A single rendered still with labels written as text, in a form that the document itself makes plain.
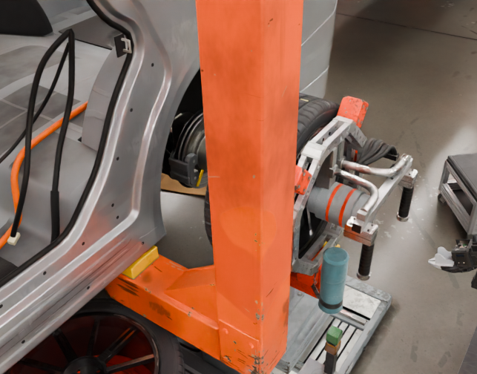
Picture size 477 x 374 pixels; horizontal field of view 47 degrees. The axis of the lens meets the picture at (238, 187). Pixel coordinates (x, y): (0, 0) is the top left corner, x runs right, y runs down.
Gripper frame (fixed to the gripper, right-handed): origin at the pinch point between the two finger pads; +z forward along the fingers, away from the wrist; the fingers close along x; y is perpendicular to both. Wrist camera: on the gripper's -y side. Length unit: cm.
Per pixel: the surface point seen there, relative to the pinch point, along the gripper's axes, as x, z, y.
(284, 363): 26, 61, -31
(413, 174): -10.3, 1.5, 29.4
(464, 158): -127, 22, -28
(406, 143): -183, 75, -41
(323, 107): -2, 20, 62
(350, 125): -4, 14, 54
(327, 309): 21.0, 33.6, -4.2
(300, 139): 13, 23, 59
